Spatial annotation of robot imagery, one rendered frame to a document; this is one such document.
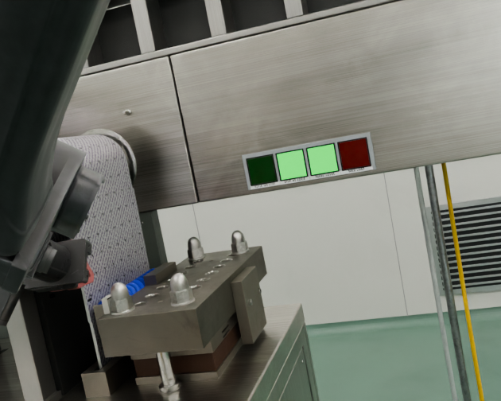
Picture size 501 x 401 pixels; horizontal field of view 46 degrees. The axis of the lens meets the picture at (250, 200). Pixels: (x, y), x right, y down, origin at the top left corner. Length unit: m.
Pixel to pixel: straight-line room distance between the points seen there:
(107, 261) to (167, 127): 0.32
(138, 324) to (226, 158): 0.42
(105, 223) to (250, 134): 0.33
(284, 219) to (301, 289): 0.44
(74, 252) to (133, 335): 0.15
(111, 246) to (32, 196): 0.76
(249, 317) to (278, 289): 2.68
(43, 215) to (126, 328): 0.58
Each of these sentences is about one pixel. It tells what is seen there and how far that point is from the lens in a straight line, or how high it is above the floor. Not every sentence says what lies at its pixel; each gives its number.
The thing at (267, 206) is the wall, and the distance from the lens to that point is 3.60.
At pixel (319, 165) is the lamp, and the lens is 1.14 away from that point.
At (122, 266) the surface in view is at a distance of 1.09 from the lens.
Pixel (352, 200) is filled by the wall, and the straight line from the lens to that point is 3.51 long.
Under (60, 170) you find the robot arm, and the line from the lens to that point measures 0.38.
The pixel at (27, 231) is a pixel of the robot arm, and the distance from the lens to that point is 0.32.
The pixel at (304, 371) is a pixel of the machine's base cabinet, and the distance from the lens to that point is 1.22.
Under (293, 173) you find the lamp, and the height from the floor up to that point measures 1.17.
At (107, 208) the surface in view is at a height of 1.18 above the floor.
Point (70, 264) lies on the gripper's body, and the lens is 0.90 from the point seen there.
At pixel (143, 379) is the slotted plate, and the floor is 0.91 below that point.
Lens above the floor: 1.25
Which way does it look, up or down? 6 degrees down
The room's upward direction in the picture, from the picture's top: 11 degrees counter-clockwise
